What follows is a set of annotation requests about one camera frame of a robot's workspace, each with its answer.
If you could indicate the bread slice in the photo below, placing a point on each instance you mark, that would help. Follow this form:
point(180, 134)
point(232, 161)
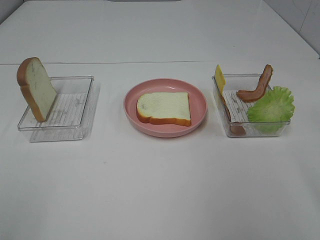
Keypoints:
point(36, 87)
point(160, 108)

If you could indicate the upright bread slice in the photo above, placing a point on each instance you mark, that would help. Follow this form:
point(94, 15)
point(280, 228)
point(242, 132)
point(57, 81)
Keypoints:
point(36, 87)

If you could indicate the pink round plate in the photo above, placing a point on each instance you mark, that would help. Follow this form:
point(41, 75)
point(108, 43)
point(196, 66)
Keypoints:
point(197, 102)

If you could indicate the clear plastic ingredients tray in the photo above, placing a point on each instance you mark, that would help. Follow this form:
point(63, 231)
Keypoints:
point(238, 109)

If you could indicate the curved bacon strip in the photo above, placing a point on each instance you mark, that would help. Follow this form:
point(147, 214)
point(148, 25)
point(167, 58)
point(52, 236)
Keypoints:
point(249, 96)

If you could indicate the clear plastic bread tray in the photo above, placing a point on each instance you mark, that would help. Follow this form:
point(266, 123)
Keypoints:
point(72, 115)

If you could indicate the yellow cheese slice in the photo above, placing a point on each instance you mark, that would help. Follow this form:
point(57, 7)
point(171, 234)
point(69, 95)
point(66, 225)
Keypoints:
point(219, 79)

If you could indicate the green lettuce leaf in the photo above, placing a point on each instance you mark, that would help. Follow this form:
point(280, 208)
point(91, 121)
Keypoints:
point(275, 108)

